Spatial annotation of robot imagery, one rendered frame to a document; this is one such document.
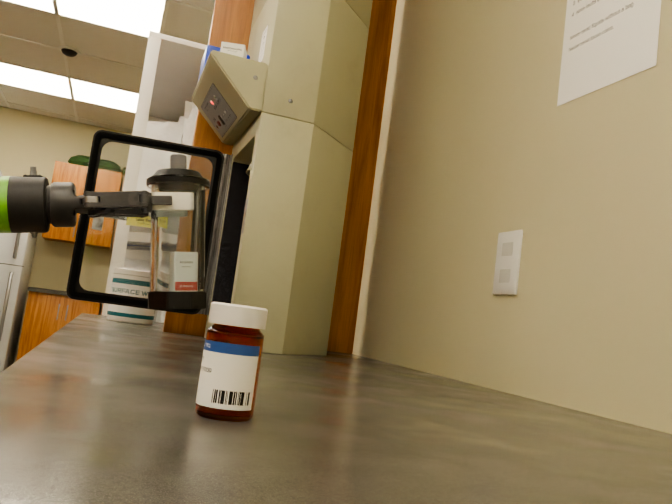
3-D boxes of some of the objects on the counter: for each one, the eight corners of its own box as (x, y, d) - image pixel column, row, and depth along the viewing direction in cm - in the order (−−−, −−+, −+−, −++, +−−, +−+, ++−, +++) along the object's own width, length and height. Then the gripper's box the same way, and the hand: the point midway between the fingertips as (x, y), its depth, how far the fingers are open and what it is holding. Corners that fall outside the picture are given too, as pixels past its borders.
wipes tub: (151, 323, 194) (159, 274, 196) (154, 326, 182) (162, 273, 183) (105, 318, 190) (114, 268, 192) (105, 320, 178) (114, 266, 179)
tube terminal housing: (303, 349, 162) (343, 55, 170) (348, 362, 131) (394, 3, 140) (203, 337, 154) (250, 30, 162) (226, 348, 123) (282, -31, 132)
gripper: (42, 170, 97) (196, 173, 104) (56, 192, 118) (184, 193, 125) (42, 220, 97) (198, 219, 104) (57, 233, 117) (185, 231, 124)
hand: (176, 205), depth 113 cm, fingers closed on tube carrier, 9 cm apart
